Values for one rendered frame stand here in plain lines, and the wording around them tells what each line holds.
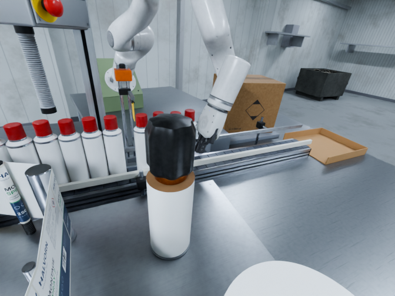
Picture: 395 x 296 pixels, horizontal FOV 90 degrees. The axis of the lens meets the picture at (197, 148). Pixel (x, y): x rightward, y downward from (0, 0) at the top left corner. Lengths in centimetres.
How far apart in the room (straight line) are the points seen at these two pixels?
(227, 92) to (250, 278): 49
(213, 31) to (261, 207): 55
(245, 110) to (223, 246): 71
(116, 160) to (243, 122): 67
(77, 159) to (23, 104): 296
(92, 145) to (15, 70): 291
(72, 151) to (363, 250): 81
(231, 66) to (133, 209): 49
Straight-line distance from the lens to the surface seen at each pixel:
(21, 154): 63
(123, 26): 107
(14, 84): 350
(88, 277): 49
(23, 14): 57
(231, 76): 64
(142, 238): 52
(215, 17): 67
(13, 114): 360
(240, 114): 104
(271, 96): 110
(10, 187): 53
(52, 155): 63
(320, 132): 142
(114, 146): 61
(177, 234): 42
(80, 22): 65
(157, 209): 37
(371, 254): 74
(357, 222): 82
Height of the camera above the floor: 129
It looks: 29 degrees down
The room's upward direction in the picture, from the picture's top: 5 degrees clockwise
